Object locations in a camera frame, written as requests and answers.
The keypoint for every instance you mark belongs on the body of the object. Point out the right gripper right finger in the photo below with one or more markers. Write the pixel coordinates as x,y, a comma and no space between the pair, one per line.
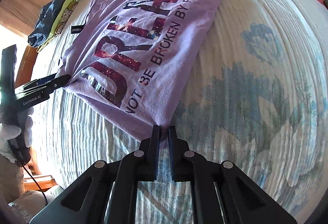
221,193

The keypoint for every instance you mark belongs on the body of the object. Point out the white blue floral bedsheet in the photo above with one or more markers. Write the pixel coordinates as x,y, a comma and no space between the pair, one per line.
256,95

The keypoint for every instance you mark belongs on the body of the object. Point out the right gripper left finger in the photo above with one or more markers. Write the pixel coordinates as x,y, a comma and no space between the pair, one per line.
106,192

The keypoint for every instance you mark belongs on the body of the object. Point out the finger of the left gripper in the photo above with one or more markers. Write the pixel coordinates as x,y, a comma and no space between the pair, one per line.
35,83
57,82

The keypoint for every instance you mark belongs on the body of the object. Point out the folded lime green garment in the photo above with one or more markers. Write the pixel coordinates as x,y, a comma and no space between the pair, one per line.
55,23

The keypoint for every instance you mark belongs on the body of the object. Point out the left white gloved hand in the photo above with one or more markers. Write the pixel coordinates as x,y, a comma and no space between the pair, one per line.
9,132

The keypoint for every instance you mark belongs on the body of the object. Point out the purple printed t-shirt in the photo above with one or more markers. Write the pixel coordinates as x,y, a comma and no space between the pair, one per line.
132,59

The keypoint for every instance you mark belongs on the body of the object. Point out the beige leather seat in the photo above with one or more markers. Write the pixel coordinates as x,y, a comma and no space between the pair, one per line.
17,204

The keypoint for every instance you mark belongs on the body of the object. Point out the folded patterned brown garment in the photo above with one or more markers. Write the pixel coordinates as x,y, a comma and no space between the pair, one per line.
64,17

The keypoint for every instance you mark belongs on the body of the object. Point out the folded navy garment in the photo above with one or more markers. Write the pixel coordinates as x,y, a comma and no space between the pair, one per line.
45,21

